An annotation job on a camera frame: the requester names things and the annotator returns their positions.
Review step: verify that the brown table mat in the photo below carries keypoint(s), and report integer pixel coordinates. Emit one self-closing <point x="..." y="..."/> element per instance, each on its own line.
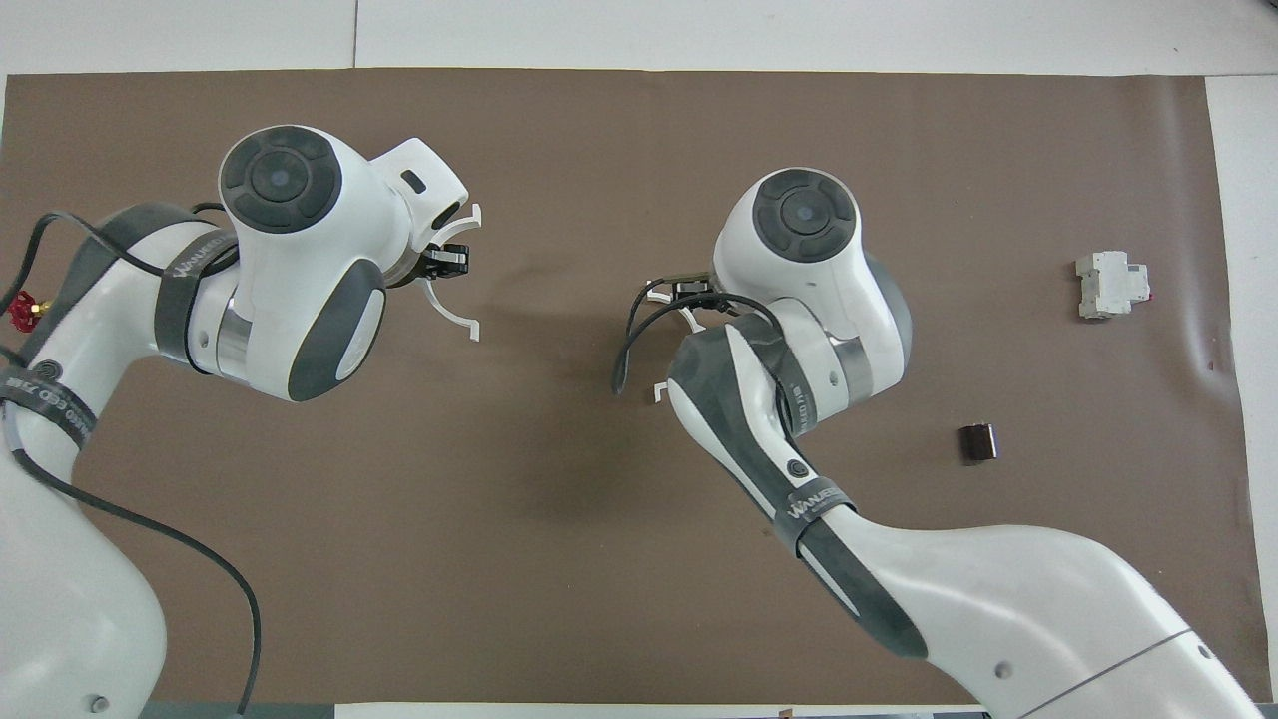
<point x="559" y="549"/>

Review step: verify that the white half pipe clamp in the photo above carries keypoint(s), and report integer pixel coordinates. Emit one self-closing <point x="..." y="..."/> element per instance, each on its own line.
<point x="660" y="392"/>
<point x="471" y="328"/>

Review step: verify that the small red knob fitting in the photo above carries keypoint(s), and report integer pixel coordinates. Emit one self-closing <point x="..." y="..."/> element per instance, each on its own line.
<point x="22" y="312"/>

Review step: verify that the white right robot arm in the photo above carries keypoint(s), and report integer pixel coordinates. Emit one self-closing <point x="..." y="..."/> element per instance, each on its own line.
<point x="998" y="599"/>

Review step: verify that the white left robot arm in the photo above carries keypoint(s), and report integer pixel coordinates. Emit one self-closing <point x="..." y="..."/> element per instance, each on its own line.
<point x="290" y="270"/>

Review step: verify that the small dark brown block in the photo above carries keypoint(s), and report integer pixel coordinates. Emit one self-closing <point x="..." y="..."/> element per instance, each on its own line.
<point x="978" y="443"/>

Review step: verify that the white circuit breaker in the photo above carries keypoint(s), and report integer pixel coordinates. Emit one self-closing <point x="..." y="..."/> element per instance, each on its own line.
<point x="1103" y="285"/>

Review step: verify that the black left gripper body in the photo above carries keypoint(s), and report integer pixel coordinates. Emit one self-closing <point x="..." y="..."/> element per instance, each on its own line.
<point x="424" y="268"/>

